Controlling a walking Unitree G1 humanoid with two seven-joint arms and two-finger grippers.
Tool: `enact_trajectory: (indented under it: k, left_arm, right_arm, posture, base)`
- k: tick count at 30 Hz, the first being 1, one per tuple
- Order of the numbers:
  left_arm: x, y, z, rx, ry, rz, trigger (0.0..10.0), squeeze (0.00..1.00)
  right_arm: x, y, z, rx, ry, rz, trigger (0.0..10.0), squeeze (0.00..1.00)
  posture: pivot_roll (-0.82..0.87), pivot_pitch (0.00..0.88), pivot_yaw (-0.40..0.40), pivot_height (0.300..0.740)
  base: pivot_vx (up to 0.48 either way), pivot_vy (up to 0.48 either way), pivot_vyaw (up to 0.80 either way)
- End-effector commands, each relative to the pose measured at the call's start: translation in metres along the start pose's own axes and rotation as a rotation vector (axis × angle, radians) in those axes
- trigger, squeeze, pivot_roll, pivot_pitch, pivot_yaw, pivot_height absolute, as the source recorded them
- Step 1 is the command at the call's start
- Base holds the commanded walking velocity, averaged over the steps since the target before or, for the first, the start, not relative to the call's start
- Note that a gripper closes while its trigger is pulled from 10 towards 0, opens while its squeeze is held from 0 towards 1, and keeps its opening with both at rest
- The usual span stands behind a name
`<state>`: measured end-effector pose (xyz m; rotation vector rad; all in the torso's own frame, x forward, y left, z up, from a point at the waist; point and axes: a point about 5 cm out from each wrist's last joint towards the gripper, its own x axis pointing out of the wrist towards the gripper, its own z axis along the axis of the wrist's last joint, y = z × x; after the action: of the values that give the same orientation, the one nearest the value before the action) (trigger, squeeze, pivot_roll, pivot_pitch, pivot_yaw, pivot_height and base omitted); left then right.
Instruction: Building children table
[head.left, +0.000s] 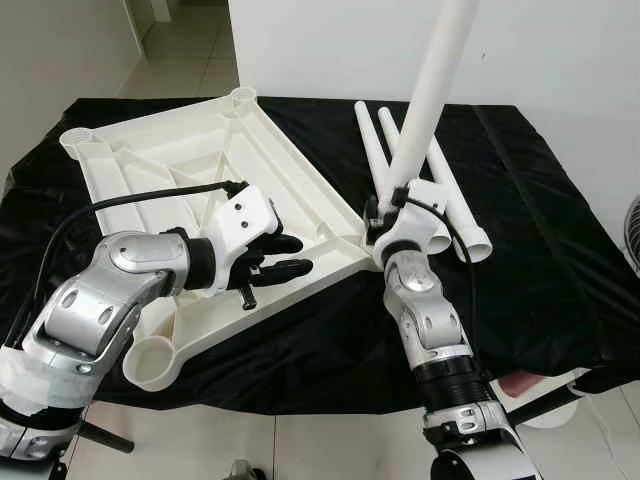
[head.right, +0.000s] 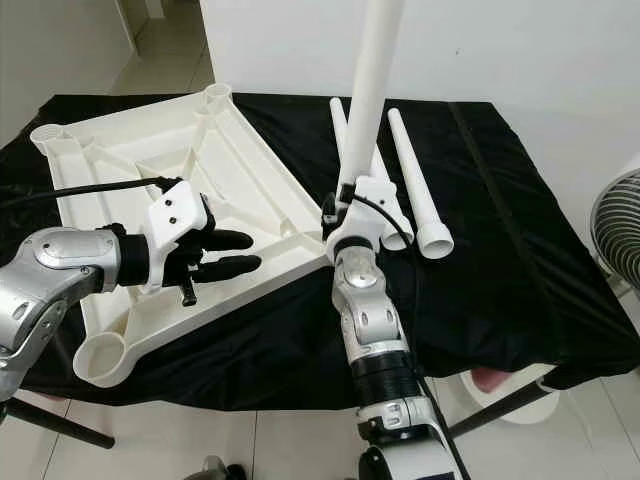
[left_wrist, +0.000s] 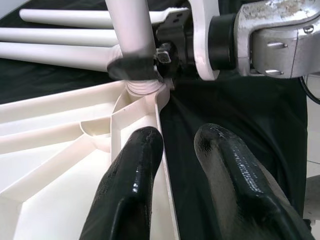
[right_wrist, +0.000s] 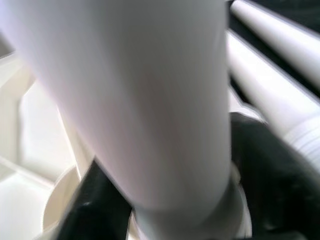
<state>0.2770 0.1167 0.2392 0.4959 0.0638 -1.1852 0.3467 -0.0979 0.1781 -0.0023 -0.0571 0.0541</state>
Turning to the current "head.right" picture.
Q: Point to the white plastic table top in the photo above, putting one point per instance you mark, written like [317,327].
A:
[280,175]

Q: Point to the white plastic table leg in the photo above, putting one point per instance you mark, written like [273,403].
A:
[415,180]
[402,232]
[370,90]
[338,130]

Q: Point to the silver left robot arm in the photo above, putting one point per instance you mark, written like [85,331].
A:
[60,260]

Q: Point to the grey left robot foot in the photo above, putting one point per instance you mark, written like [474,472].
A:
[215,470]

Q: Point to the black table cloth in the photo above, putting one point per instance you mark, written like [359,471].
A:
[540,260]

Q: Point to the white round plastic base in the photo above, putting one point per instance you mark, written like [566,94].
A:
[535,390]

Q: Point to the white standing fan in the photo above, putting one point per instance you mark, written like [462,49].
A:
[620,220]

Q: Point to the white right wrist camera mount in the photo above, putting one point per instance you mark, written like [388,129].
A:
[372,218]

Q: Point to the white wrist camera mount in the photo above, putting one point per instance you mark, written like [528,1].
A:
[175,210]
[372,218]

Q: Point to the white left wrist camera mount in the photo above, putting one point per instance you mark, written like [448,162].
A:
[175,210]

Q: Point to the beige door frame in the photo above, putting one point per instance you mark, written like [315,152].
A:
[130,20]

